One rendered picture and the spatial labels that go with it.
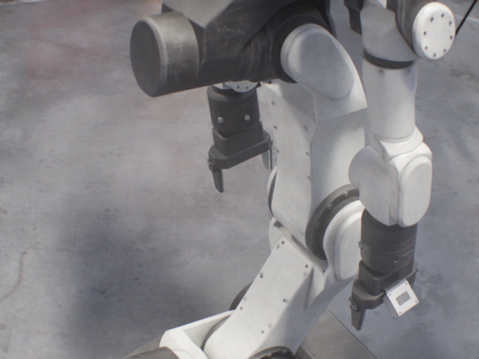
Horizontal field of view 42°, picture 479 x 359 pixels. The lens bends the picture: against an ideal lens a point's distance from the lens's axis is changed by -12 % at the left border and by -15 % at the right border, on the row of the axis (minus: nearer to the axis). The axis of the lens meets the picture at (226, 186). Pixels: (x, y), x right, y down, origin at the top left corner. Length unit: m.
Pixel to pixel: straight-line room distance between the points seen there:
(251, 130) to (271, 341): 0.39
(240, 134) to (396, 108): 0.52
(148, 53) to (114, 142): 1.73
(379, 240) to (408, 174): 0.13
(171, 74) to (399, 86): 0.28
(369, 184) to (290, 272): 0.36
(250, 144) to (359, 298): 0.43
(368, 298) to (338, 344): 0.52
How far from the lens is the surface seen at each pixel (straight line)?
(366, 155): 0.94
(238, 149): 1.31
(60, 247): 2.09
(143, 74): 0.91
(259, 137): 1.32
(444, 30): 0.78
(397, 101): 0.82
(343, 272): 1.19
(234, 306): 1.68
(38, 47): 3.63
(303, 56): 0.92
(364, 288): 1.04
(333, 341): 1.54
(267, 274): 1.27
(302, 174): 1.10
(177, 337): 1.32
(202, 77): 0.89
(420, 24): 0.75
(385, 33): 0.77
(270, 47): 0.91
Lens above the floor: 1.28
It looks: 33 degrees down
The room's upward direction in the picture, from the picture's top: 3 degrees clockwise
